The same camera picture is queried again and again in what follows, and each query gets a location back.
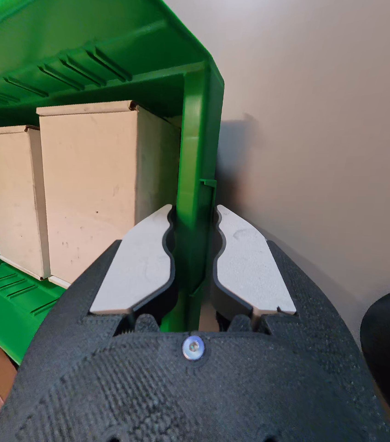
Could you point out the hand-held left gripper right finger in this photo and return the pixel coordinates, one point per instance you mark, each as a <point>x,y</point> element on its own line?
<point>250,272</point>

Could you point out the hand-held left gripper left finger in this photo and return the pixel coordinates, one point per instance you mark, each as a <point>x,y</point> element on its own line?
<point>136,272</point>

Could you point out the white cardboard box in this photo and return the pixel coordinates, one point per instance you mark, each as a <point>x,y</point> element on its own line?
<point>88,179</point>
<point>12,193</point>

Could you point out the green plastic bin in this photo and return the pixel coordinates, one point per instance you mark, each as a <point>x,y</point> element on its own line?
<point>77,41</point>

